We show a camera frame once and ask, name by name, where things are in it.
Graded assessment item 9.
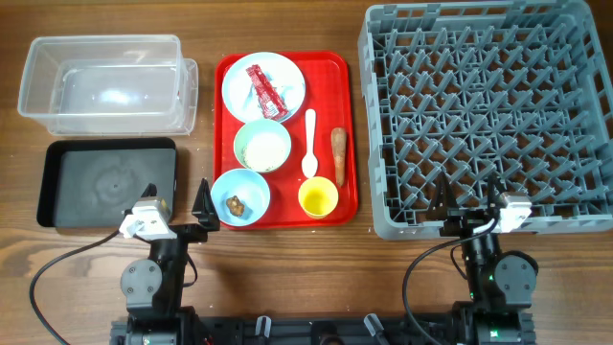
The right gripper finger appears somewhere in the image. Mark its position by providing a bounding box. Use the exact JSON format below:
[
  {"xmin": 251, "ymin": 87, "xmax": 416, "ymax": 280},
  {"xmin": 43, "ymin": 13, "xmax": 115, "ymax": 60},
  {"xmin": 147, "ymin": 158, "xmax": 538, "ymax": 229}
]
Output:
[
  {"xmin": 426, "ymin": 172, "xmax": 458, "ymax": 220},
  {"xmin": 487, "ymin": 172, "xmax": 507, "ymax": 211}
]

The brown food scrap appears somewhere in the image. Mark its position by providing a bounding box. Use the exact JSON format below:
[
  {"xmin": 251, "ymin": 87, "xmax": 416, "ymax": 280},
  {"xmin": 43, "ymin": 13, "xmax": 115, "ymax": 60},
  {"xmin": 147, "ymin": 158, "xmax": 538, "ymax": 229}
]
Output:
[{"xmin": 226, "ymin": 195, "xmax": 245, "ymax": 217}]

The small blue bowl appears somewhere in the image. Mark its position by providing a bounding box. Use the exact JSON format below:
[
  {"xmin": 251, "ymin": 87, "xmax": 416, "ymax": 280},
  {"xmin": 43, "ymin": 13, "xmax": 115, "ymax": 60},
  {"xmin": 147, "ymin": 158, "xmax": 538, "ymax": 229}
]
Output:
[{"xmin": 211, "ymin": 169, "xmax": 271, "ymax": 227}]

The green bowl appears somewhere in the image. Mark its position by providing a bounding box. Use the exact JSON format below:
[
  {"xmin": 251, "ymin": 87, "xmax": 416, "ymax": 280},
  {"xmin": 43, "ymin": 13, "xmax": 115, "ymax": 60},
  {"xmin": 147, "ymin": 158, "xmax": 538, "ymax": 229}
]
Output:
[{"xmin": 234, "ymin": 119, "xmax": 291, "ymax": 173}]

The yellow cup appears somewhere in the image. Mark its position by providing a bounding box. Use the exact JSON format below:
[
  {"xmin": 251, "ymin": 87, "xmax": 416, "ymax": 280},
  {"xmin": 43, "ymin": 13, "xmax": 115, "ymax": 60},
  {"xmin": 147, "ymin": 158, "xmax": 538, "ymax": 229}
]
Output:
[{"xmin": 298, "ymin": 176, "xmax": 339, "ymax": 219}]

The carrot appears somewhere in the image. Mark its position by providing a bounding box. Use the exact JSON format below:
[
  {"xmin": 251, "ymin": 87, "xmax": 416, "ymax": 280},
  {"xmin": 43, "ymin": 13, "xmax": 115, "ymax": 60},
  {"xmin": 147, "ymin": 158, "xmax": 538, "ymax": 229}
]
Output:
[{"xmin": 330, "ymin": 127, "xmax": 347, "ymax": 187}]

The light blue plate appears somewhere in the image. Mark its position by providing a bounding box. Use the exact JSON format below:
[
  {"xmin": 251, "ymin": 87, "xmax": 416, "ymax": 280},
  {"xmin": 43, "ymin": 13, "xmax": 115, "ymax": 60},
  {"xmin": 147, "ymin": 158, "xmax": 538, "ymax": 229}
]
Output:
[{"xmin": 221, "ymin": 52, "xmax": 306, "ymax": 123}]

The red snack wrapper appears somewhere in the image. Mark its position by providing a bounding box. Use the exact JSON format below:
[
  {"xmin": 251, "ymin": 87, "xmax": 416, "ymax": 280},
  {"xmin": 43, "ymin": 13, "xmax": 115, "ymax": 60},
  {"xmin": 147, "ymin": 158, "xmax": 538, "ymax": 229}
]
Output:
[{"xmin": 246, "ymin": 64, "xmax": 289, "ymax": 121}]

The white rice pile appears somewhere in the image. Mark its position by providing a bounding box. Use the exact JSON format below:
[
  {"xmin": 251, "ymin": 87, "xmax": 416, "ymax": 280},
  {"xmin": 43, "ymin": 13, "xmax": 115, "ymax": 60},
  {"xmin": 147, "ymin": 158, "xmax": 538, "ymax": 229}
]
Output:
[{"xmin": 243, "ymin": 132, "xmax": 287, "ymax": 173}]

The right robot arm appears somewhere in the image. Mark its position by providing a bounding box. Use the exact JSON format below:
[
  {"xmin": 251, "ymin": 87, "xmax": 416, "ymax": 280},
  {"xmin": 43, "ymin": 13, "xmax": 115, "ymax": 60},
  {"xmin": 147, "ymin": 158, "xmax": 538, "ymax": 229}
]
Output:
[{"xmin": 426, "ymin": 173, "xmax": 538, "ymax": 344}]

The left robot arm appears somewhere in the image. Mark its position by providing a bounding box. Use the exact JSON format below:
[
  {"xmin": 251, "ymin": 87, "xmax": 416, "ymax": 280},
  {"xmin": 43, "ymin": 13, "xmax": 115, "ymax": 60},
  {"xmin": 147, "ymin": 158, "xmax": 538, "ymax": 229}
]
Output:
[{"xmin": 109, "ymin": 179, "xmax": 220, "ymax": 345}]

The grey dishwasher rack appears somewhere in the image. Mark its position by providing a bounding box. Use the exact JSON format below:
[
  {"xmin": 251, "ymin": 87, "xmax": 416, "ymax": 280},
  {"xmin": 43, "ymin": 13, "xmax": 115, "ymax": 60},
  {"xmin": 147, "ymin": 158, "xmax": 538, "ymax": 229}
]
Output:
[{"xmin": 357, "ymin": 1, "xmax": 612, "ymax": 240}]

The black plastic tray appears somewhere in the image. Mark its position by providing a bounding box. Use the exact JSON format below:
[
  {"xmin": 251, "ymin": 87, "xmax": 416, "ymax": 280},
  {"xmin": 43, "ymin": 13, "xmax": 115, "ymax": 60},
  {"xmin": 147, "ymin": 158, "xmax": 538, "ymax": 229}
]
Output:
[{"xmin": 36, "ymin": 137, "xmax": 178, "ymax": 228}]

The red serving tray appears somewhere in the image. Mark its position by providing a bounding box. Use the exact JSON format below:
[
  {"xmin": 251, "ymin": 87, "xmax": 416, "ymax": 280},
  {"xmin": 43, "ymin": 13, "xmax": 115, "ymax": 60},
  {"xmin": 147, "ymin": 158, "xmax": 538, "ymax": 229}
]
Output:
[{"xmin": 243, "ymin": 51, "xmax": 358, "ymax": 230}]

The clear plastic bin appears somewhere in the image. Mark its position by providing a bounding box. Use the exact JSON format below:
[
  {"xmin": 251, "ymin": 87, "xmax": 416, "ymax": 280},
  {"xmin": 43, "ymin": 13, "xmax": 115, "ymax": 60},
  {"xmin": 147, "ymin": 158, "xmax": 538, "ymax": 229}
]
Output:
[{"xmin": 17, "ymin": 34, "xmax": 198, "ymax": 136}]

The white plastic spoon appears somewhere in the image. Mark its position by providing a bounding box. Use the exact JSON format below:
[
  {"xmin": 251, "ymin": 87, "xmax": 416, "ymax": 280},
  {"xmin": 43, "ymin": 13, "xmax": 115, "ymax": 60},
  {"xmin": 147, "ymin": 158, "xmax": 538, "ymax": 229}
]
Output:
[{"xmin": 302, "ymin": 109, "xmax": 318, "ymax": 178}]

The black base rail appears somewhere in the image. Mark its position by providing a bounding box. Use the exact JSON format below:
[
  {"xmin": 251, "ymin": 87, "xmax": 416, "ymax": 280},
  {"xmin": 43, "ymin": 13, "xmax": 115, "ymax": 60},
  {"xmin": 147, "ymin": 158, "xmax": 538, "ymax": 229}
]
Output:
[{"xmin": 109, "ymin": 313, "xmax": 535, "ymax": 345}]

